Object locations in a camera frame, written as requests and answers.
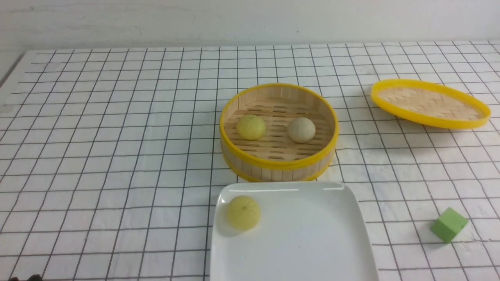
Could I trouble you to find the yellow steamed bun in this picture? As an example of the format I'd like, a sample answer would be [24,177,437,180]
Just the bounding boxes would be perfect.
[236,114,266,141]

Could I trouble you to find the beige steamed bun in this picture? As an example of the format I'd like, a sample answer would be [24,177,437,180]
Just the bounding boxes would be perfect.
[287,117,316,143]

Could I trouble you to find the yellow bun on plate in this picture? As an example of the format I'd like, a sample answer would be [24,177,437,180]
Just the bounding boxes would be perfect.
[226,196,261,231]

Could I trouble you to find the white square plate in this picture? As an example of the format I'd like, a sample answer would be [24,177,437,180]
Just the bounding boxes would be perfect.
[210,181,380,281]

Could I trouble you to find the yellow bamboo steamer basket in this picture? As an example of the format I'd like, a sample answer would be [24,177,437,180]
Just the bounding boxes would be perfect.
[219,83,339,182]

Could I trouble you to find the white grid tablecloth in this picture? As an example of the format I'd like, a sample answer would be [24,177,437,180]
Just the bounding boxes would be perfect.
[0,41,499,281]

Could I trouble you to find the yellow bamboo steamer lid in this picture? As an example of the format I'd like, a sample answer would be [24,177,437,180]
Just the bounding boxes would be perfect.
[370,79,491,130]

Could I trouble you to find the green foam cube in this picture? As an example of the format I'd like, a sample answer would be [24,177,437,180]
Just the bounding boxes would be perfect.
[430,208,469,244]

